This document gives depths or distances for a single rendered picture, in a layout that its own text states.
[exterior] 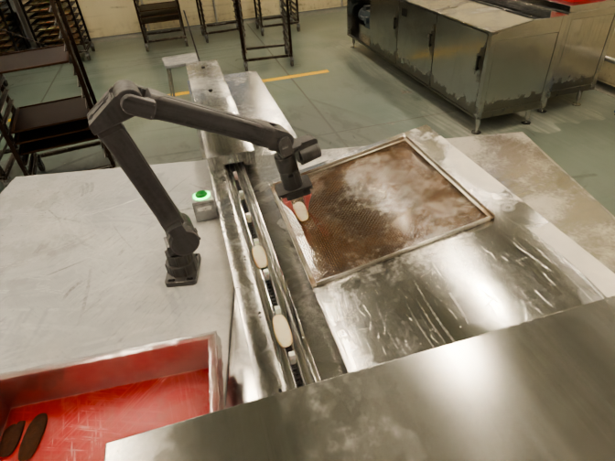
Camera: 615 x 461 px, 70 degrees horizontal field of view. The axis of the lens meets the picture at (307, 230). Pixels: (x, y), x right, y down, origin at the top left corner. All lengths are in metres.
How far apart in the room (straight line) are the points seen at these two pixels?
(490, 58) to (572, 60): 0.94
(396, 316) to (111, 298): 0.77
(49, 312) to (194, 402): 0.53
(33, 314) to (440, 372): 1.14
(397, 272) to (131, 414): 0.67
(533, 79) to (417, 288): 3.14
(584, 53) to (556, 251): 3.46
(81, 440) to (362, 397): 0.75
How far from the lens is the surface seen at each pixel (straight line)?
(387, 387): 0.43
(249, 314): 1.09
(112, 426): 1.06
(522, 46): 3.84
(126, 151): 1.08
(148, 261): 1.39
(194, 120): 1.08
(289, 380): 0.98
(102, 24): 8.23
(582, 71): 4.57
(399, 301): 1.03
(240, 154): 1.67
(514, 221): 1.21
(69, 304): 1.36
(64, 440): 1.09
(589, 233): 1.53
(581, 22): 4.36
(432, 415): 0.42
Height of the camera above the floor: 1.66
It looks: 37 degrees down
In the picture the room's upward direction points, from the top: 4 degrees counter-clockwise
